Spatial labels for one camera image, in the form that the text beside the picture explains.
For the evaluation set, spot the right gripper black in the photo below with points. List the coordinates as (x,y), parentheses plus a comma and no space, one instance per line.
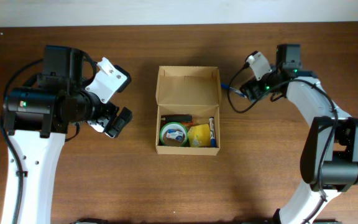
(248,90)

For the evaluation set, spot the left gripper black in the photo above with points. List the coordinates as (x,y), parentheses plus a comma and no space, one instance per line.
(105,110)

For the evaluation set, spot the blue ballpoint pen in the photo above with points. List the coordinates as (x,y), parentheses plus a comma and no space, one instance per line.
(236,91)

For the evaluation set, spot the green tape roll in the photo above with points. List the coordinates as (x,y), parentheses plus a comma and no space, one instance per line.
(172,143)

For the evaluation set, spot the blue white staples box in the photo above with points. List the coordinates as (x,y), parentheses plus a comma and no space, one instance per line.
(175,135)

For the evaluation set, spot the brown cardboard box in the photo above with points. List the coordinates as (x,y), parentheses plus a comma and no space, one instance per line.
(188,90)

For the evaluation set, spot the red grey stapler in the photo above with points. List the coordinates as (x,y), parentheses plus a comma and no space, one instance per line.
(178,118)

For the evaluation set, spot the blue white marker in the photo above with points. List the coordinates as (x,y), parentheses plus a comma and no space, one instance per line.
(212,132)

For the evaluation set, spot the yellow sticky note pad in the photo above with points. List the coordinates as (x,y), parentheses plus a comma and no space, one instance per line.
(199,136)

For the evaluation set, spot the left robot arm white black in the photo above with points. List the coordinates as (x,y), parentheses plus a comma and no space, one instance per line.
(71,89)

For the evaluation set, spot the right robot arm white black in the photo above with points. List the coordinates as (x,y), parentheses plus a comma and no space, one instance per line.
(329,160)

